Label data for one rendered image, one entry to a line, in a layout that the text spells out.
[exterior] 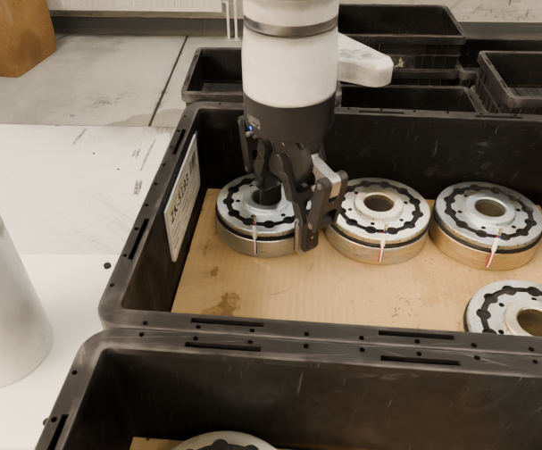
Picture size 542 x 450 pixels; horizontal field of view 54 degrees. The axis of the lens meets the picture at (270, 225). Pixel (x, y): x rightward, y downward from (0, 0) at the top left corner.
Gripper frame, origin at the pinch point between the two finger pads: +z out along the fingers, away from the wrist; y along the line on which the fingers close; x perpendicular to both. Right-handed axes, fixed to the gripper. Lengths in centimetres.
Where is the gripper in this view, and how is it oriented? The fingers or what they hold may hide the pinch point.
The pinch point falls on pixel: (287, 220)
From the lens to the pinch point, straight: 52.1
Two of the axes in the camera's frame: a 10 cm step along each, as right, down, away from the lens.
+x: 8.4, -3.5, 4.2
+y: 5.5, 5.3, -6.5
